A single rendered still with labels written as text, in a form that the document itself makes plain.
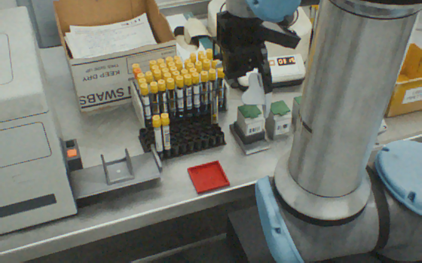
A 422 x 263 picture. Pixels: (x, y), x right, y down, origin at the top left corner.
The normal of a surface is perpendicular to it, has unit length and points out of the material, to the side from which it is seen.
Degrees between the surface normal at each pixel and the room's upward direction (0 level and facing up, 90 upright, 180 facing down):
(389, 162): 9
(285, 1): 90
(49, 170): 90
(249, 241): 4
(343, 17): 92
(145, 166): 0
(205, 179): 0
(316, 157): 92
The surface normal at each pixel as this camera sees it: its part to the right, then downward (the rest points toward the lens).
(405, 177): 0.15, -0.72
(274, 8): 0.20, 0.65
